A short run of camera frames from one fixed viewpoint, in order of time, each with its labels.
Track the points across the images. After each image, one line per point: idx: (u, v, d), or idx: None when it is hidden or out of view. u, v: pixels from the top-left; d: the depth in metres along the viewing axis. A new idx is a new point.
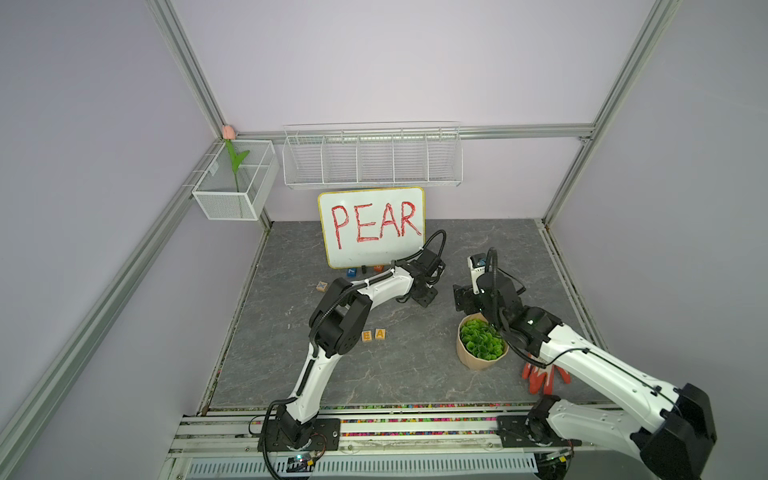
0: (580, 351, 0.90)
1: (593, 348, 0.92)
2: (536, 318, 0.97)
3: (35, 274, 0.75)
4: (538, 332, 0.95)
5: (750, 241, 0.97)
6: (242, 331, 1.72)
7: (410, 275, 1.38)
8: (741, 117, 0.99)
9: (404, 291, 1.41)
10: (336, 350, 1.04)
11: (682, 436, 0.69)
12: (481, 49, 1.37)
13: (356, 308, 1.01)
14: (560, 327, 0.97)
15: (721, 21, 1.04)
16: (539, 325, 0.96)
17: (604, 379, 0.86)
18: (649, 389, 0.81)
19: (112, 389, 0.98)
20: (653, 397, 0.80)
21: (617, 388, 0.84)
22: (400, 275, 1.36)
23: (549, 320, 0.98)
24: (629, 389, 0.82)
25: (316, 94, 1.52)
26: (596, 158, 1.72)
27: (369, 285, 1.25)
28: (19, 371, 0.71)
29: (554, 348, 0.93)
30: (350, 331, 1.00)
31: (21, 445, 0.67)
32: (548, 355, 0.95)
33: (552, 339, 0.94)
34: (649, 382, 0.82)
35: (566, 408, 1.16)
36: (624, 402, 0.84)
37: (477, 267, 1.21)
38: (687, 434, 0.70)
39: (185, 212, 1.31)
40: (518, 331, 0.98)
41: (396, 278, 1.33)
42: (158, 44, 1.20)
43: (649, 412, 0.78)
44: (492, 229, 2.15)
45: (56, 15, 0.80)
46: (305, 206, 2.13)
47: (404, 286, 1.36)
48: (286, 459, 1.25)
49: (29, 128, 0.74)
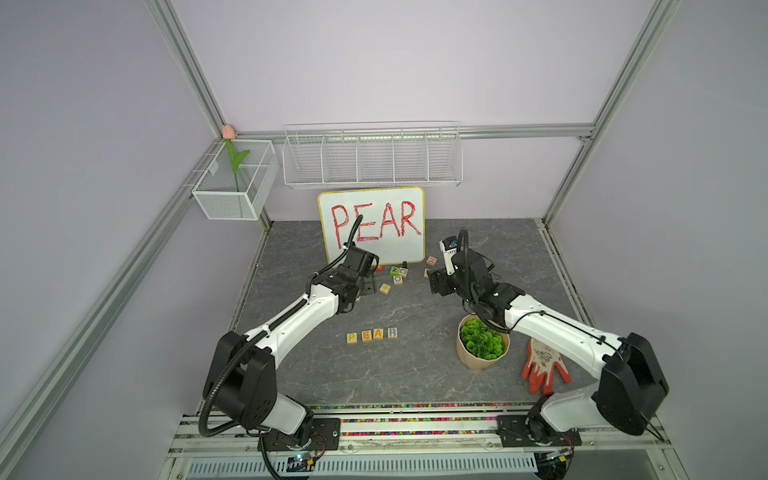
0: (536, 312, 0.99)
1: (549, 310, 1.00)
2: (502, 291, 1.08)
3: (37, 276, 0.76)
4: (502, 301, 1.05)
5: (751, 240, 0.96)
6: (242, 331, 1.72)
7: (332, 293, 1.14)
8: (741, 116, 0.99)
9: (332, 311, 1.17)
10: (247, 423, 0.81)
11: (620, 377, 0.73)
12: (479, 48, 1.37)
13: (254, 369, 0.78)
14: (522, 296, 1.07)
15: (721, 20, 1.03)
16: (504, 296, 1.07)
17: (557, 335, 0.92)
18: (595, 340, 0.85)
19: (113, 388, 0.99)
20: (598, 346, 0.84)
21: (568, 342, 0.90)
22: (319, 297, 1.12)
23: (513, 291, 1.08)
24: (577, 341, 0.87)
25: (317, 94, 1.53)
26: (596, 158, 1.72)
27: (271, 332, 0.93)
28: (21, 371, 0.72)
29: (514, 314, 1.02)
30: (253, 395, 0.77)
31: (20, 445, 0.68)
32: (510, 321, 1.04)
33: (514, 305, 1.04)
34: (595, 334, 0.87)
35: (555, 396, 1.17)
36: (576, 355, 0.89)
37: (450, 249, 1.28)
38: (627, 374, 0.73)
39: (185, 212, 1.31)
40: (486, 303, 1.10)
41: (312, 304, 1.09)
42: (158, 44, 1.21)
43: (594, 359, 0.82)
44: (492, 229, 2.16)
45: (55, 15, 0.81)
46: (306, 206, 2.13)
47: (324, 311, 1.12)
48: (286, 458, 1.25)
49: (30, 130, 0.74)
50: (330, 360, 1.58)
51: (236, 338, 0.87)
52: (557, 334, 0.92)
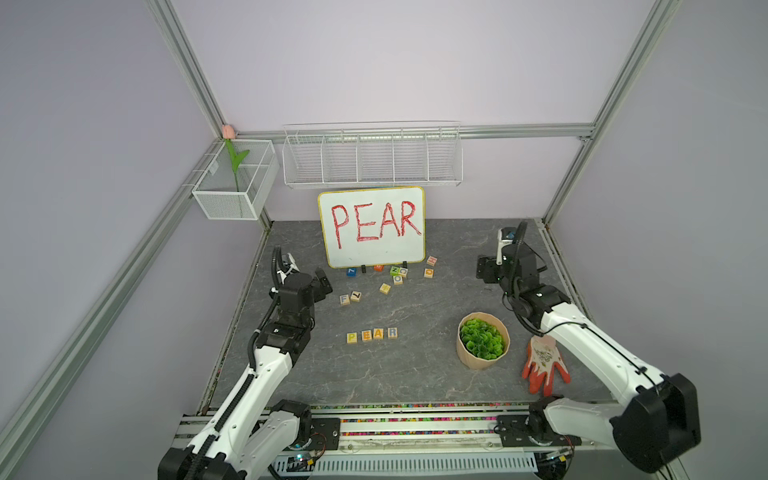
0: (577, 324, 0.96)
1: (591, 325, 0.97)
2: (546, 293, 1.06)
3: (36, 277, 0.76)
4: (544, 303, 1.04)
5: (752, 240, 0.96)
6: (242, 331, 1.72)
7: (281, 356, 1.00)
8: (740, 117, 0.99)
9: (286, 369, 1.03)
10: None
11: (650, 411, 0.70)
12: (479, 48, 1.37)
13: None
14: (566, 304, 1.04)
15: (721, 20, 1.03)
16: (547, 297, 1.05)
17: (594, 352, 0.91)
18: (633, 369, 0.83)
19: (113, 388, 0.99)
20: (635, 375, 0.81)
21: (604, 363, 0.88)
22: (268, 364, 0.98)
23: (558, 297, 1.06)
24: (614, 364, 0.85)
25: (317, 94, 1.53)
26: (596, 158, 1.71)
27: (219, 432, 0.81)
28: (20, 371, 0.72)
29: (552, 318, 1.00)
30: None
31: (21, 445, 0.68)
32: (546, 324, 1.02)
33: (555, 310, 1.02)
34: (636, 363, 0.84)
35: (565, 403, 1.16)
36: (609, 378, 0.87)
37: (506, 239, 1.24)
38: (659, 411, 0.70)
39: (185, 212, 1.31)
40: (525, 300, 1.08)
41: (260, 378, 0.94)
42: (158, 44, 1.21)
43: (626, 386, 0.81)
44: (492, 229, 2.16)
45: (56, 16, 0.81)
46: (306, 206, 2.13)
47: (277, 375, 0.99)
48: (286, 458, 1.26)
49: (31, 130, 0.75)
50: (330, 360, 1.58)
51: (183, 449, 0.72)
52: (594, 352, 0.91)
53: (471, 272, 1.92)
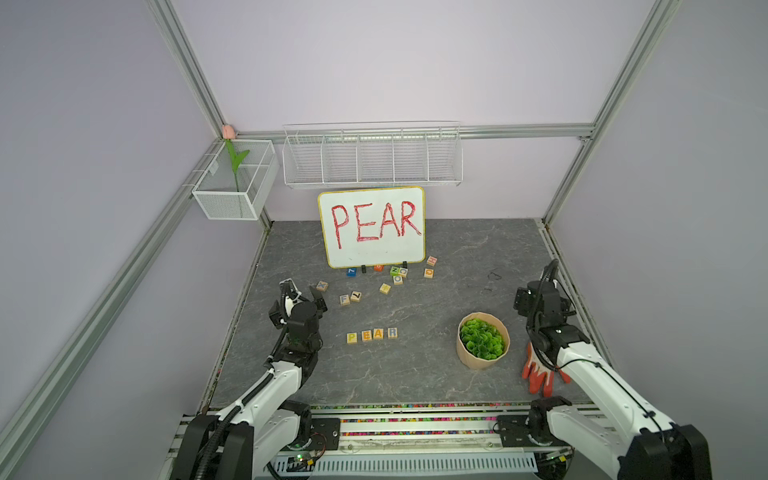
0: (591, 363, 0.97)
1: (606, 365, 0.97)
2: (565, 331, 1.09)
3: (35, 277, 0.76)
4: (561, 339, 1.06)
5: (753, 240, 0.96)
6: (242, 331, 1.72)
7: (295, 368, 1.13)
8: (741, 117, 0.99)
9: (296, 385, 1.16)
10: None
11: (651, 453, 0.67)
12: (478, 48, 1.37)
13: (232, 447, 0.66)
14: (584, 344, 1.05)
15: (721, 21, 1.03)
16: (566, 335, 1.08)
17: (604, 390, 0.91)
18: (641, 411, 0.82)
19: (113, 388, 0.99)
20: (643, 417, 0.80)
21: (612, 401, 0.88)
22: (284, 371, 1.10)
23: (577, 336, 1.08)
24: (622, 403, 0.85)
25: (316, 94, 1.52)
26: (596, 158, 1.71)
27: (244, 406, 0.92)
28: (20, 371, 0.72)
29: (567, 354, 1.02)
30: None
31: (20, 445, 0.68)
32: (561, 359, 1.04)
33: (571, 347, 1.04)
34: (645, 407, 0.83)
35: (570, 412, 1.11)
36: (614, 417, 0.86)
37: None
38: (663, 455, 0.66)
39: (185, 212, 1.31)
40: (544, 335, 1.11)
41: (278, 379, 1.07)
42: (158, 44, 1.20)
43: (630, 424, 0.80)
44: (492, 229, 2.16)
45: (55, 15, 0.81)
46: (306, 206, 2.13)
47: (290, 382, 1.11)
48: (286, 459, 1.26)
49: (30, 129, 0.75)
50: (330, 360, 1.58)
51: (208, 419, 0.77)
52: (604, 390, 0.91)
53: (471, 272, 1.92)
